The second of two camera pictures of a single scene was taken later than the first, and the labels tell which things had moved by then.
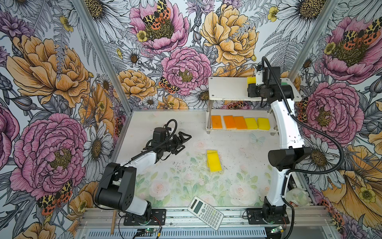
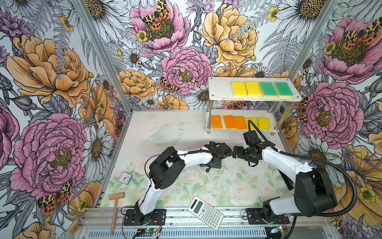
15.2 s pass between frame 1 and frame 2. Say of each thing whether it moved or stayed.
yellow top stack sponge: moved
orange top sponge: stayed
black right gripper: moved
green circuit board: stayed
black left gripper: moved
